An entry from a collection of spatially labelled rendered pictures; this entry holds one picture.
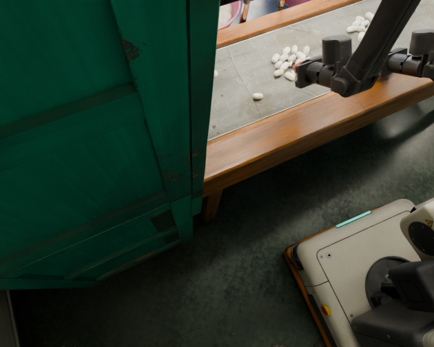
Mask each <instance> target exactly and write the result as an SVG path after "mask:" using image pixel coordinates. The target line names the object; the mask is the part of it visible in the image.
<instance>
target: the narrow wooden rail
mask: <svg viewBox="0 0 434 347"><path fill-rule="evenodd" d="M360 1H364V0H312V1H308V2H306V3H302V4H300V5H296V6H293V7H291V8H287V9H285V10H281V11H277V12H274V13H271V14H268V15H265V16H263V17H258V18H256V19H252V20H250V21H246V22H244V23H239V24H237V25H233V26H231V27H228V28H225V29H221V30H218V38H217V46H216V49H220V48H223V47H226V46H228V45H232V44H235V43H238V42H241V41H244V40H247V39H250V38H253V37H255V36H259V35H261V34H265V33H267V32H270V31H273V30H277V29H279V28H283V27H285V26H288V25H291V24H294V23H297V22H300V21H304V20H306V19H310V18H312V17H316V16H318V15H321V14H324V13H327V12H330V11H333V10H337V9H339V8H343V7H345V6H349V5H351V4H354V3H357V2H360Z"/></svg>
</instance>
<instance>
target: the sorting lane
mask: <svg viewBox="0 0 434 347"><path fill-rule="evenodd" d="M380 2H381V0H364V1H360V2H357V3H354V4H351V5H349V6H345V7H343V8H339V9H337V10H333V11H330V12H327V13H324V14H321V15H318V16H316V17H312V18H310V19H306V20H304V21H300V22H297V23H294V24H291V25H288V26H285V27H283V28H279V29H277V30H273V31H270V32H267V33H265V34H261V35H259V36H255V37H253V38H250V39H247V40H244V41H241V42H238V43H235V44H232V45H228V46H226V47H223V48H220V49H217V50H216V62H215V71H217V72H218V76H217V77H214V85H213V92H212V100H211V114H210V122H209V135H208V141H211V140H213V139H215V138H218V137H221V136H224V135H225V134H228V133H231V132H234V131H236V130H238V129H241V128H243V127H246V126H248V125H250V124H253V123H256V122H258V121H260V120H263V119H265V118H268V117H270V116H273V115H275V114H278V113H280V112H283V111H285V110H288V109H291V108H292V107H295V106H297V105H300V104H303V103H306V102H307V101H310V100H313V99H315V98H317V97H320V96H323V95H325V94H328V93H330V92H332V91H331V88H328V87H324V86H321V85H316V84H313V85H310V86H307V87H304V88H302V89H300V88H297V87H296V84H295V81H297V80H298V76H297V75H296V76H295V79H294V80H293V81H290V80H289V79H287V78H286V77H285V73H286V72H290V73H291V71H292V70H293V68H292V67H288V68H287V69H286V71H284V72H283V75H281V76H278V77H275V76H274V75H273V73H274V72H275V71H277V70H280V67H281V66H280V67H279V68H275V64H276V63H277V62H278V61H279V59H278V61H277V62H276V63H272V62H271V59H272V57H273V56H274V54H279V56H280V57H281V56H282V55H283V53H282V51H283V50H284V49H285V48H286V47H289V48H290V52H289V53H288V56H289V57H290V56H291V55H293V54H292V53H291V49H292V47H293V46H294V45H296V46H297V48H298V49H297V52H302V51H303V48H304V47H305V46H309V48H310V50H309V53H308V55H307V56H306V58H307V57H315V56H318V55H322V39H323V38H324V37H327V36H333V35H339V34H344V35H346V36H349V37H351V39H352V53H354V52H355V50H356V49H357V47H358V46H359V44H360V41H358V34H359V33H360V32H357V31H355V32H350V33H348V32H347V28H348V27H350V26H352V24H353V22H354V21H356V17H357V16H361V17H364V21H365V20H368V19H367V18H366V17H365V15H366V13H368V12H370V13H372V14H375V12H376V10H377V8H378V6H379V4H380ZM416 9H417V10H416V12H415V13H413V15H412V16H411V18H410V19H409V21H408V23H407V24H406V26H405V27H404V29H403V31H402V33H401V34H400V36H399V37H398V39H397V41H396V42H395V44H394V46H393V47H392V50H394V49H395V48H407V49H408V51H407V54H408V55H412V54H409V47H410V42H411V35H412V31H415V30H424V29H433V30H434V0H421V1H420V3H419V5H418V7H417V8H416ZM370 22H371V21H370V20H369V23H370ZM368 25H369V24H368ZM368 25H366V26H365V29H366V28H368ZM255 93H257V94H262V95H263V98H262V99H254V98H253V95H254V94H255ZM208 141H207V142H208Z"/></svg>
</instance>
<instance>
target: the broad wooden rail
mask: <svg viewBox="0 0 434 347"><path fill-rule="evenodd" d="M432 96H434V81H432V80H431V79H430V78H418V77H414V76H408V75H403V74H397V73H392V74H389V75H387V76H384V77H379V78H378V80H377V81H376V82H375V84H374V86H373V87H372V88H371V89H369V90H367V91H364V92H360V93H359V94H355V95H353V96H350V97H347V98H344V97H342V96H341V95H339V94H338V93H335V92H330V93H328V94H325V95H323V96H320V97H317V98H315V99H313V100H310V101H307V102H306V103H303V104H300V105H297V106H295V107H292V108H291V109H288V110H285V111H283V112H280V113H278V114H275V115H273V116H270V117H268V118H265V119H263V120H260V121H258V122H256V123H253V124H250V125H248V126H246V127H243V128H241V129H238V130H236V131H234V132H231V133H228V134H225V135H224V136H221V137H218V138H215V139H213V140H211V141H208V142H207V156H206V165H205V176H204V185H203V198H204V197H206V196H209V195H211V194H213V193H216V192H217V191H220V190H222V189H225V188H227V187H229V186H232V185H234V184H236V183H238V182H240V181H242V180H245V179H247V178H250V177H252V176H254V175H256V174H259V173H260V172H263V171H265V170H267V169H270V168H272V167H275V166H276V165H279V164H281V163H283V162H285V161H288V160H290V159H292V158H295V157H296V156H299V155H300V154H303V153H306V152H308V151H310V150H312V149H315V148H316V147H319V146H321V145H324V144H326V143H328V142H331V141H332V140H335V139H337V138H339V137H341V136H344V135H346V134H349V133H351V132H354V131H355V130H357V129H360V128H362V127H364V126H367V125H369V124H371V123H374V122H375V121H377V120H380V119H382V118H385V117H387V116H389V115H391V114H394V113H396V112H398V111H400V110H402V109H405V108H407V107H410V106H412V105H414V104H416V103H418V102H420V101H423V100H425V99H427V98H430V97H432Z"/></svg>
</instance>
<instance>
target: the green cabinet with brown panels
mask: <svg viewBox="0 0 434 347"><path fill-rule="evenodd" d="M219 12H220V0H0V277H1V276H2V275H5V274H7V273H9V272H12V271H14V270H17V269H19V268H21V267H23V266H25V265H28V264H30V263H33V262H35V261H37V260H40V259H41V258H44V257H46V256H48V255H51V254H53V253H56V252H57V251H60V250H62V249H65V248H67V247H69V246H72V245H73V244H76V243H78V242H81V241H83V240H86V239H88V238H90V237H92V236H94V235H97V234H99V233H101V232H104V231H106V230H108V229H111V228H113V227H115V226H117V225H120V224H122V223H124V222H127V221H128V220H131V219H133V218H136V217H138V216H140V215H143V214H144V213H147V212H149V211H152V210H154V209H157V208H159V207H161V206H163V205H165V204H168V203H170V202H172V201H174V200H177V199H179V198H182V197H183V196H186V195H188V194H190V193H196V192H198V191H200V190H203V185H204V176H205V165H206V156H207V141H208V135H209V122H210V114H211V100H212V92H213V85H214V71H215V62H216V46H217V38H218V21H219Z"/></svg>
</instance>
